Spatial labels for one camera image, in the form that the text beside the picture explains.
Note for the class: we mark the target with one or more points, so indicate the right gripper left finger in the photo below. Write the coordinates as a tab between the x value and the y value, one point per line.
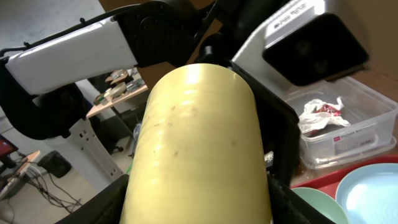
104	208

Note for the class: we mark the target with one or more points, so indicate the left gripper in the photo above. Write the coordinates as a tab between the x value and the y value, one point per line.
277	120

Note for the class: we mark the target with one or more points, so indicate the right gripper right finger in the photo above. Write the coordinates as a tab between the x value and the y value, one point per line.
288	208

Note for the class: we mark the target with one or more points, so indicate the white napkin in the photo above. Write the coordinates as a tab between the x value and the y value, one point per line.
311	122

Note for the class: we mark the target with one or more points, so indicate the mint green bowl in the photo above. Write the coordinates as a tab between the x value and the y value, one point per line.
323	203

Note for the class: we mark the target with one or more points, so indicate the red snack wrapper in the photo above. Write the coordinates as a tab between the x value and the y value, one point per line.
329	110

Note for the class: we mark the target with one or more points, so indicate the large light blue plate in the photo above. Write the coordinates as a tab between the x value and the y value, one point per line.
369	194

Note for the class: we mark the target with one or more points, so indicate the yellow plastic cup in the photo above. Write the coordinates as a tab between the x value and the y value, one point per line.
199	156

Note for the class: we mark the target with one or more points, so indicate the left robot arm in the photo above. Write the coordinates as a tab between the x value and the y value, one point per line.
38	81

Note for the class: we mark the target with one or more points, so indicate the clear plastic waste bin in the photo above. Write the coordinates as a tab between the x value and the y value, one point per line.
371	116

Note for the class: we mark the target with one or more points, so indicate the red serving tray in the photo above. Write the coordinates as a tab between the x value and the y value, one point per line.
329	183

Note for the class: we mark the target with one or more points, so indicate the background wooden desk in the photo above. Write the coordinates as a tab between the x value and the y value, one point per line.
123	85

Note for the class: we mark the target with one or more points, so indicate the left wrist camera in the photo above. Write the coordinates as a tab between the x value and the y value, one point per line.
304	42

